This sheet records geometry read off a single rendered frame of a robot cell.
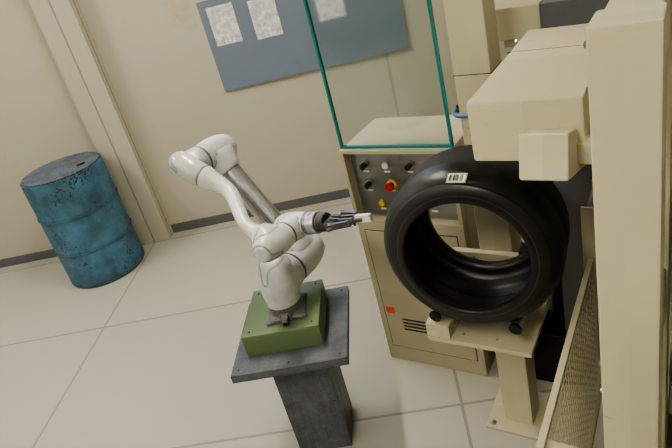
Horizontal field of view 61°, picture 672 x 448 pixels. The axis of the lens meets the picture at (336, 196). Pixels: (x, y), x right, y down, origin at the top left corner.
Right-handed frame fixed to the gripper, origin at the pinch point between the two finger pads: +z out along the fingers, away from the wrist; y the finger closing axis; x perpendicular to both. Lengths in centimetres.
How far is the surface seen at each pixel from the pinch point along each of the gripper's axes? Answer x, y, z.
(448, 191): -12.4, -11.7, 42.1
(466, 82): -33, 27, 41
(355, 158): -2, 56, -33
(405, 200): -11.1, -11.8, 27.0
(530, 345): 52, -5, 50
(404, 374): 118, 41, -44
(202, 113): -19, 179, -251
